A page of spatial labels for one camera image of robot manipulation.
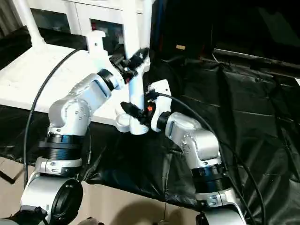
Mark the white plastic table leg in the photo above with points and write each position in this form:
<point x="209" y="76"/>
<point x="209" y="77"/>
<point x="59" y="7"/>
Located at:
<point x="137" y="93"/>
<point x="34" y="25"/>
<point x="146" y="66"/>

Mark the white plastic table top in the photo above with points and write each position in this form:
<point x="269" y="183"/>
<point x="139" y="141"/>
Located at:
<point x="35" y="77"/>

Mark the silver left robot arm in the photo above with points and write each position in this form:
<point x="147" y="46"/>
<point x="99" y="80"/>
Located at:
<point x="75" y="110"/>

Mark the yellow label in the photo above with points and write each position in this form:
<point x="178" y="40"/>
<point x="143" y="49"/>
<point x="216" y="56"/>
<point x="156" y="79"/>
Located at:
<point x="180" y="47"/>

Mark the white glass door cabinet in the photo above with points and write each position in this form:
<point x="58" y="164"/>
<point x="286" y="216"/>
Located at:
<point x="70" y="16"/>

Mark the black work surface mat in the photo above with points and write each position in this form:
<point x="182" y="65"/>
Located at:
<point x="246" y="105"/>

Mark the grey curtain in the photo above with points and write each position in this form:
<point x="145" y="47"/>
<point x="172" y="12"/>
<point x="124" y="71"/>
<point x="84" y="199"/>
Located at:
<point x="11" y="16"/>

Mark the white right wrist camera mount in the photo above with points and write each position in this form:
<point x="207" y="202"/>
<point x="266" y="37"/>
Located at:
<point x="161" y="100"/>

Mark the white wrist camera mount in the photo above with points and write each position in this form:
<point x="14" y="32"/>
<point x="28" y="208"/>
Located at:
<point x="161" y="100"/>
<point x="98" y="47"/>

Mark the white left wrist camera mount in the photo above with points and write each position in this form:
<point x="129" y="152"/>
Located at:
<point x="98" y="47"/>

